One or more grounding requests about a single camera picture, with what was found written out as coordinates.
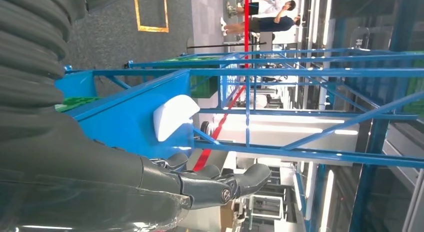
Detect white table steel bars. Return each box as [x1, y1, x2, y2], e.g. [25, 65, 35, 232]
[215, 114, 360, 165]

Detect person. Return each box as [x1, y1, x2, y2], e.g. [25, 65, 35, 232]
[226, 0, 297, 17]
[220, 15, 302, 37]

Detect white curved plastic part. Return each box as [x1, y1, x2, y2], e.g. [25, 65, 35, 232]
[153, 94, 201, 143]

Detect green plastic crate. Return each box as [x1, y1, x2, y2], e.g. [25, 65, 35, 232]
[160, 54, 233, 63]
[191, 76, 220, 99]
[54, 96, 100, 113]

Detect red barrier belt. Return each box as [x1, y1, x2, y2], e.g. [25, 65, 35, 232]
[193, 0, 251, 172]

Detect blue metal shelf rack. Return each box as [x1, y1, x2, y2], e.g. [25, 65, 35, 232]
[54, 66, 424, 232]
[125, 46, 424, 101]

